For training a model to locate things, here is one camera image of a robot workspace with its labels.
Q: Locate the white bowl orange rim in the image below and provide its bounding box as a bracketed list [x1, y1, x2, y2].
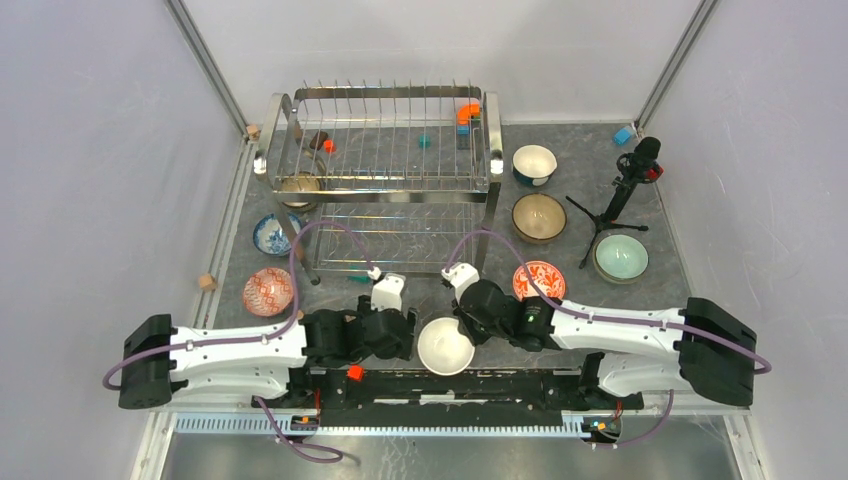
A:
[512, 261, 567, 300]

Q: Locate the pink speckled bowl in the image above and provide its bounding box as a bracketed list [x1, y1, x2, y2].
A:
[511, 193, 568, 244]

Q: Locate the red patterned bowl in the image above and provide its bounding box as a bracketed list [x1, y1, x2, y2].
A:
[242, 267, 294, 318]

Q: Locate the pale green bowl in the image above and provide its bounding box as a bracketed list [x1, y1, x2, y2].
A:
[590, 234, 649, 285]

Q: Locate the blue floral bowl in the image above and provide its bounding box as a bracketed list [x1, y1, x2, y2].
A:
[252, 213, 291, 257]

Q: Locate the teal and white bowl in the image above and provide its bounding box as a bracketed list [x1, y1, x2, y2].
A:
[512, 145, 558, 187]

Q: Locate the black patterned bowl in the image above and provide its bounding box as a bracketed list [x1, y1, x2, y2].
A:
[281, 172, 323, 212]

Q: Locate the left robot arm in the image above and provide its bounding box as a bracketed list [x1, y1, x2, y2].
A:
[116, 295, 418, 410]

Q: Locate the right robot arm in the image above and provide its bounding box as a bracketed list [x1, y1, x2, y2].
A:
[445, 277, 757, 408]

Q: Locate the metal dish rack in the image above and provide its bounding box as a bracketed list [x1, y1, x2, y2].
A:
[253, 83, 505, 283]

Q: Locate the red cube on base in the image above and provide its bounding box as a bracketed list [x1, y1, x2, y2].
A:
[346, 365, 365, 382]

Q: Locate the light wooden cube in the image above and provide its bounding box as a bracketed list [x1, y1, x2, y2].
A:
[197, 273, 218, 292]

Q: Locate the orange toy piece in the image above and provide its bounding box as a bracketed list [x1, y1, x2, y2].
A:
[456, 102, 481, 135]

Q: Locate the black microphone on tripod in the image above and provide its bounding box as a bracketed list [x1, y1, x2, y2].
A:
[566, 136, 664, 269]

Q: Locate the blue block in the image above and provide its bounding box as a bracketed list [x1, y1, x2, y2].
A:
[612, 126, 635, 145]

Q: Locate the corner wooden cube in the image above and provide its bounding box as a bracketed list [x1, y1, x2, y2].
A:
[246, 124, 260, 141]

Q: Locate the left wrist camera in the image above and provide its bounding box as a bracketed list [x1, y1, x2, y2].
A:
[367, 267, 406, 311]

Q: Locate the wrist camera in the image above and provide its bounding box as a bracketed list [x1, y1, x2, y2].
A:
[441, 262, 480, 302]
[367, 267, 406, 311]

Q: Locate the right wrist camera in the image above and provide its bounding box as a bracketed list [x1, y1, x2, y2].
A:
[441, 262, 480, 302]

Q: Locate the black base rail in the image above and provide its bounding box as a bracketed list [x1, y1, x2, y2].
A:
[265, 369, 644, 427]

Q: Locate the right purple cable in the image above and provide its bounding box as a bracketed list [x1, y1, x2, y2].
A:
[445, 229, 773, 450]

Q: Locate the purple cable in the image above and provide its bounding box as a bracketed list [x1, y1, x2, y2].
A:
[445, 229, 773, 450]
[101, 220, 382, 465]

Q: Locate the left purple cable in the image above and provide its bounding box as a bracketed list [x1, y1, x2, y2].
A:
[101, 220, 382, 465]

